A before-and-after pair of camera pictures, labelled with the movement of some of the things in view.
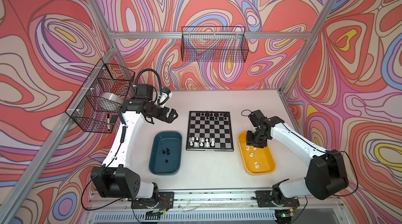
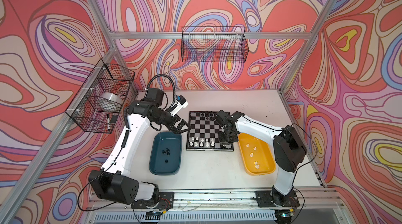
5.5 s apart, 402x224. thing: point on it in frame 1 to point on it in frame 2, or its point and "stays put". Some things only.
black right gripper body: x=256 y=139 to x=226 y=137
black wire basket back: x=214 y=44 stays put
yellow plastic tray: x=257 y=161 stays put
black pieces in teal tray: x=168 y=153 stays put
